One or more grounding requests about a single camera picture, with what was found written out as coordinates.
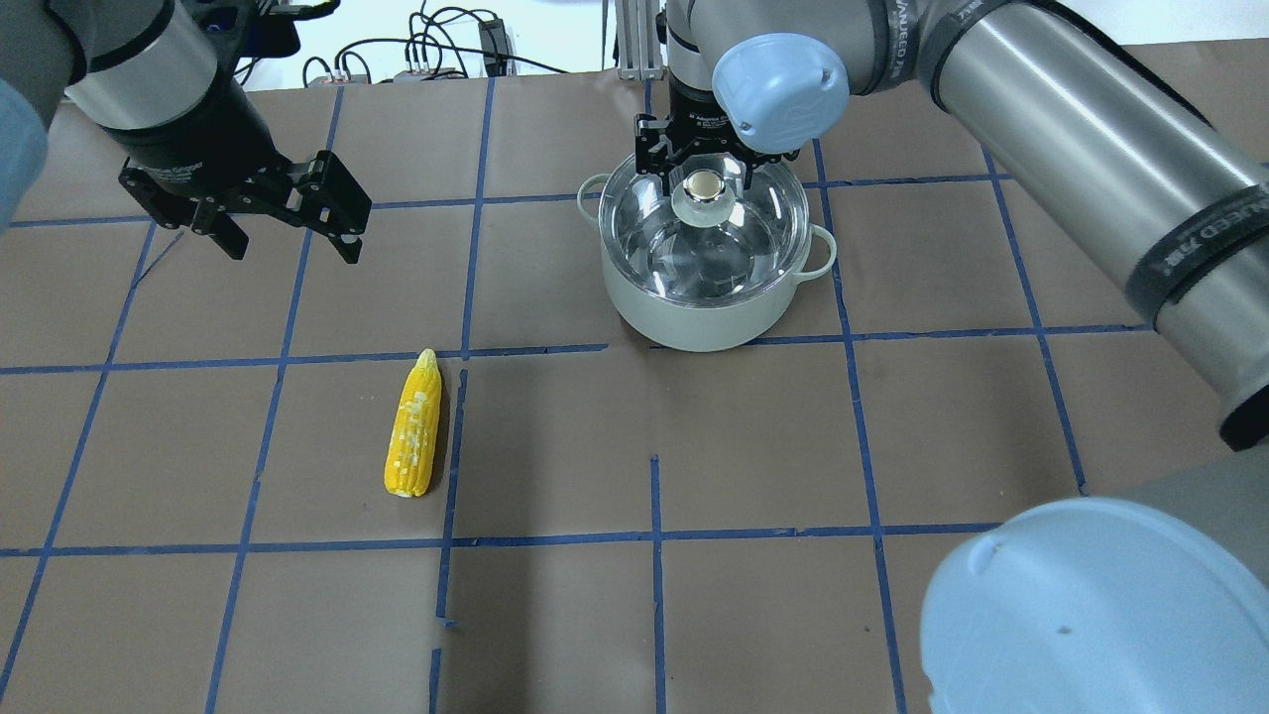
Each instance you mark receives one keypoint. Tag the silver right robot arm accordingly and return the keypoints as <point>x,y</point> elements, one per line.
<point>1153,601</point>

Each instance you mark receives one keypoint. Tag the aluminium frame post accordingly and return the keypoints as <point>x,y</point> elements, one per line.
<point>639,47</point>

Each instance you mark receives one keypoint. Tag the glass pot lid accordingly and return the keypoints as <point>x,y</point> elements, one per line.
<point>701,246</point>

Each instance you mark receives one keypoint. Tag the black power adapter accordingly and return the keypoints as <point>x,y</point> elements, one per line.
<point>495,47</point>

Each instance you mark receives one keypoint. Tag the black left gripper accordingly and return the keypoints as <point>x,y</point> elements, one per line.
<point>203,131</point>

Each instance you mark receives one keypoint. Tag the yellow corn cob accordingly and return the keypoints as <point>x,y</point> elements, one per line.
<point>412,446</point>

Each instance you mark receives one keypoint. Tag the pale green cooking pot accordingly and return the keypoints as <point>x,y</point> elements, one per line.
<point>704,329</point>

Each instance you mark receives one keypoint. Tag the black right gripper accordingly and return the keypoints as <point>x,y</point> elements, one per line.
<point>694,111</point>

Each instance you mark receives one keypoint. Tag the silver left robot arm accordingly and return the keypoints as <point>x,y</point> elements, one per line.
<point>158,78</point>

